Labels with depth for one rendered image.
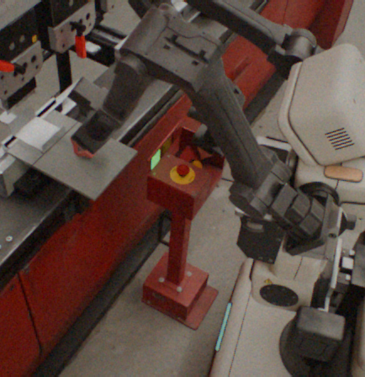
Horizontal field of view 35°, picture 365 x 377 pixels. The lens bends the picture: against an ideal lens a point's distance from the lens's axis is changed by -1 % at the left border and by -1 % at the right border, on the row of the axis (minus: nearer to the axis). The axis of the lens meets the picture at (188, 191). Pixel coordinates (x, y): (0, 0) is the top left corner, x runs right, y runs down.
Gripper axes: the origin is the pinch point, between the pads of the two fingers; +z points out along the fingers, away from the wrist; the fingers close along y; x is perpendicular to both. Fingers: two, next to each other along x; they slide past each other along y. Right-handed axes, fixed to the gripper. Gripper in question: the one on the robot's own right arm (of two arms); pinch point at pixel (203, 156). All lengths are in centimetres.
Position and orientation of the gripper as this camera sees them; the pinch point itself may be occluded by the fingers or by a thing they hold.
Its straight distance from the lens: 175.3
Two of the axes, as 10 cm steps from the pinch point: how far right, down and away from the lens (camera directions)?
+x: -4.7, 6.7, -5.8
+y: -8.3, -5.5, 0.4
